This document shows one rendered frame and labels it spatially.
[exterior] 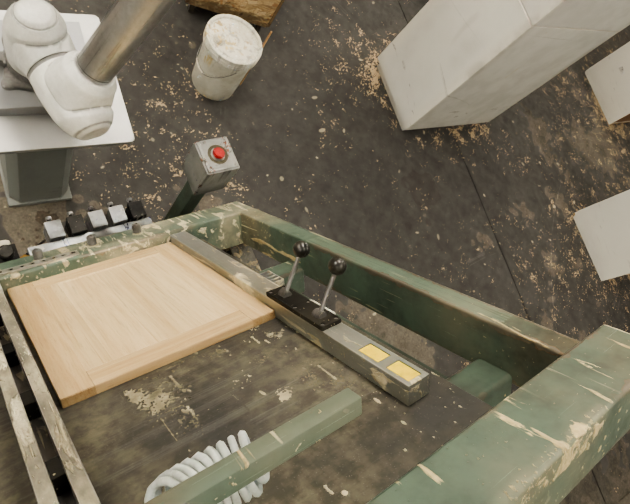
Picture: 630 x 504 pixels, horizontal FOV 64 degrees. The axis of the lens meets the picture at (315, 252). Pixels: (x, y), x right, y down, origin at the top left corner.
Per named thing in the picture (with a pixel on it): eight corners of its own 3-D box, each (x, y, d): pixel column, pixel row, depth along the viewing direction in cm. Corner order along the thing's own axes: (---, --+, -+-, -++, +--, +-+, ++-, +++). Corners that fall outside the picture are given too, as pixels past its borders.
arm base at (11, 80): (-14, 33, 153) (-16, 21, 148) (67, 47, 164) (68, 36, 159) (-15, 87, 149) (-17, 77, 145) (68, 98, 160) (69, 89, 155)
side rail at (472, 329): (258, 238, 171) (255, 207, 167) (588, 400, 89) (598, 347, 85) (243, 243, 168) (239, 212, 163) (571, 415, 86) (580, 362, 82)
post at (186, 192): (161, 237, 243) (206, 168, 181) (166, 249, 242) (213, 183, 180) (149, 241, 240) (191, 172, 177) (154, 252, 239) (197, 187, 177)
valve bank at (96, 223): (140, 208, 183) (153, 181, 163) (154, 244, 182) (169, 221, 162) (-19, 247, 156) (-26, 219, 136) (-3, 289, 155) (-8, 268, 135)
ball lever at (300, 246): (285, 297, 112) (305, 240, 111) (295, 303, 109) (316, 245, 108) (271, 294, 110) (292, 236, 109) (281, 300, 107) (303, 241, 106)
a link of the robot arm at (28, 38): (47, 27, 157) (48, -23, 138) (79, 78, 157) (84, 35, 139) (-8, 40, 148) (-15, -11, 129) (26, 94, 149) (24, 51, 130)
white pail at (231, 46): (232, 58, 296) (262, 1, 257) (247, 104, 291) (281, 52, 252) (180, 58, 279) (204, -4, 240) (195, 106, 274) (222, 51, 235)
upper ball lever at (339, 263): (318, 317, 103) (341, 256, 102) (330, 324, 100) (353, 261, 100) (304, 315, 101) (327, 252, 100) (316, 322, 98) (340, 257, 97)
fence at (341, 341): (187, 242, 155) (185, 230, 153) (429, 393, 85) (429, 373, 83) (171, 247, 152) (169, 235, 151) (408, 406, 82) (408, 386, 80)
